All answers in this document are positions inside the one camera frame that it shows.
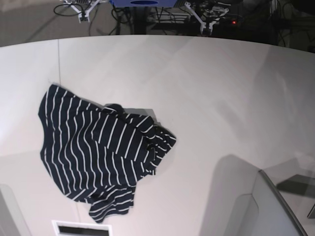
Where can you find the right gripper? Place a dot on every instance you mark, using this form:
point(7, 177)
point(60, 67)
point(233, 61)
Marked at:
point(83, 17)

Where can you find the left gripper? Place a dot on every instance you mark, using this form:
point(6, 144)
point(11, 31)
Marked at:
point(206, 29)

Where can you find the navy white striped t-shirt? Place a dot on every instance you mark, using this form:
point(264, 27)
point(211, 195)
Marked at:
point(97, 155)

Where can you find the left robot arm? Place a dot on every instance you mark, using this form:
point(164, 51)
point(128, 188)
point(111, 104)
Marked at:
point(207, 13)

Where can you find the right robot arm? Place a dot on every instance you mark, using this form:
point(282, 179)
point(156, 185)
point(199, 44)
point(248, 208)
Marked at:
point(82, 8)

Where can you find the power strip with red light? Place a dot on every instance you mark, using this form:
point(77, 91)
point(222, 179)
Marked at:
point(231, 20)

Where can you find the blue box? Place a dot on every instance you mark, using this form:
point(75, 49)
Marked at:
point(139, 3)

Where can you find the grey monitor edge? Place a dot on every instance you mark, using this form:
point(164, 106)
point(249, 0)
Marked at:
point(294, 222)

